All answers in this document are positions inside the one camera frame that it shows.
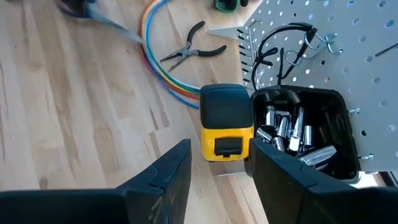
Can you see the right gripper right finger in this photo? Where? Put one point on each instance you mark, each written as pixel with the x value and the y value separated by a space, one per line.
pixel 311 205

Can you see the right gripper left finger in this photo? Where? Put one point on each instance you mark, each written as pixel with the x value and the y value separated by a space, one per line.
pixel 93 208

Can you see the yellow black tape measure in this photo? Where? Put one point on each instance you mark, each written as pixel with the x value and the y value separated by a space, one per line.
pixel 225 124

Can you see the white metal pegboard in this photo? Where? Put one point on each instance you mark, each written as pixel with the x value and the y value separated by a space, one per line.
pixel 357 77

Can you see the clear safety glasses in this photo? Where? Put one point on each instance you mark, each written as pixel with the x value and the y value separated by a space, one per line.
pixel 292 25

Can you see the black plastic bin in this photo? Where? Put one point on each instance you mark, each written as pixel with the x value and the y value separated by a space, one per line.
pixel 337 124

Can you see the multi prong tool rack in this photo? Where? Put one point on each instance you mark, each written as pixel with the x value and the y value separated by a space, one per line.
pixel 251 37

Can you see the black work glove green cuff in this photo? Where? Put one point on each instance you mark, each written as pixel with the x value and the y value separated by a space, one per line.
pixel 227 4

